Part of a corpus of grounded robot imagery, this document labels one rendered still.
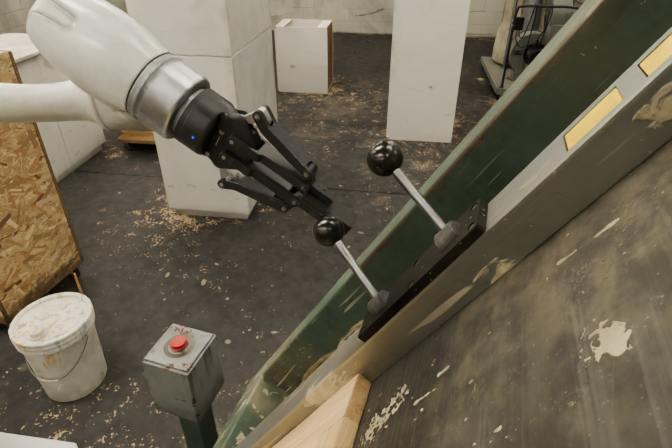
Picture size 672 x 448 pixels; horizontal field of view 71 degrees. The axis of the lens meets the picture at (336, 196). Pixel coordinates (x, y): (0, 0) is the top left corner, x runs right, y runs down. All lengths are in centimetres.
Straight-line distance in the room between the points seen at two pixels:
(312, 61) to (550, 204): 509
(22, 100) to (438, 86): 367
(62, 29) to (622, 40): 61
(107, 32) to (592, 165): 50
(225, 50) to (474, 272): 243
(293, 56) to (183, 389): 464
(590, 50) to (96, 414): 217
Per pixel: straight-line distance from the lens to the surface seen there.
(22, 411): 250
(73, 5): 64
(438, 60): 413
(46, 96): 80
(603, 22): 61
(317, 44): 538
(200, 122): 56
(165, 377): 116
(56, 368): 227
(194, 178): 316
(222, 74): 280
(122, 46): 60
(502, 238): 42
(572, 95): 63
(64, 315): 227
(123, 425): 227
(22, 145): 261
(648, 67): 40
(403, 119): 428
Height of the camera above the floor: 176
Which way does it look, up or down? 31 degrees down
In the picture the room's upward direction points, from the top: straight up
